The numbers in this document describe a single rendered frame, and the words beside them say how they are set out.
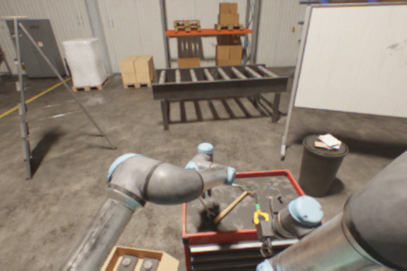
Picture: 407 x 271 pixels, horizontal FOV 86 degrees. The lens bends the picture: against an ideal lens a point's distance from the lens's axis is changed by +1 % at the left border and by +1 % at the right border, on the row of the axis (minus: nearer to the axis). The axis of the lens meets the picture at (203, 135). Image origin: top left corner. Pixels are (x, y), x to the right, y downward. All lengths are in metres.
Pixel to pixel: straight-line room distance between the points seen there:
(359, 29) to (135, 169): 2.90
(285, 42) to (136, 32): 5.53
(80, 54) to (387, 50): 6.59
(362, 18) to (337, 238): 2.91
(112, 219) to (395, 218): 0.54
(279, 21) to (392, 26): 6.39
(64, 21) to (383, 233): 9.59
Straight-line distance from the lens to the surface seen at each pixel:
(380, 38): 3.22
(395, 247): 0.32
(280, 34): 9.38
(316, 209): 0.66
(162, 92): 3.88
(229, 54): 7.89
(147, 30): 8.80
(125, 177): 0.63
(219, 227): 1.26
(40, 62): 9.65
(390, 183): 0.31
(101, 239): 0.62
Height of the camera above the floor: 1.90
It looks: 29 degrees down
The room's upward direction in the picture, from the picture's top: 1 degrees counter-clockwise
